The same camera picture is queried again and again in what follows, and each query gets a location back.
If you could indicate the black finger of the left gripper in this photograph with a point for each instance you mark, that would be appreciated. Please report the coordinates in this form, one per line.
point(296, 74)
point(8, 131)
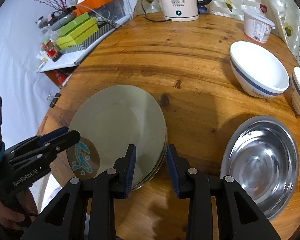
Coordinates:
point(57, 141)

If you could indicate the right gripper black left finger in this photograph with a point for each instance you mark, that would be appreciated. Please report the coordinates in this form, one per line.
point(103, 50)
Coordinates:
point(86, 204)

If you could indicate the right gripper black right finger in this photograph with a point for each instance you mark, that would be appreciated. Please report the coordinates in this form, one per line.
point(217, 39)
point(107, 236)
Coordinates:
point(238, 215)

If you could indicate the stainless steel bowl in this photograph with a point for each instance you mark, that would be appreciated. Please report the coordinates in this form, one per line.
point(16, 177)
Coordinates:
point(263, 157)

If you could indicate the large white blue-striped bowl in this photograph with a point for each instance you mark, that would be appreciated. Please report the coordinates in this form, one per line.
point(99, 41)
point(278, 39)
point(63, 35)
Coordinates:
point(258, 71)

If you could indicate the person left hand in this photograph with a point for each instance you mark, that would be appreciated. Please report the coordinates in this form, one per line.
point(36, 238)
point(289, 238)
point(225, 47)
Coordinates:
point(9, 218)

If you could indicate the black binder clip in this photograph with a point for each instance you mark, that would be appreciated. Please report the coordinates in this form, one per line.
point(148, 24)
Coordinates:
point(53, 99)

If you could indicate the green gift boxes stack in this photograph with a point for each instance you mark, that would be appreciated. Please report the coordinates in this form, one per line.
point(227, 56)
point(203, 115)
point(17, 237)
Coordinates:
point(84, 27)

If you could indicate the grey pouch case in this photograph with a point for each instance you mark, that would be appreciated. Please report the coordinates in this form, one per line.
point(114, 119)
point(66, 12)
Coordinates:
point(58, 21)

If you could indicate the zigzag pattern box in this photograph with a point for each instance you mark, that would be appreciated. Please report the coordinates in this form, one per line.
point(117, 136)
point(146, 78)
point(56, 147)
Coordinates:
point(92, 38)

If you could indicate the orange lidded storage box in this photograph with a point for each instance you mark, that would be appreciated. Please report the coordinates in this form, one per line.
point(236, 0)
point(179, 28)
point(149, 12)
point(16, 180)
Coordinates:
point(106, 8)

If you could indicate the white plastic tub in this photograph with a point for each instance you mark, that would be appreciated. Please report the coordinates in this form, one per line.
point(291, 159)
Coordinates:
point(257, 26)

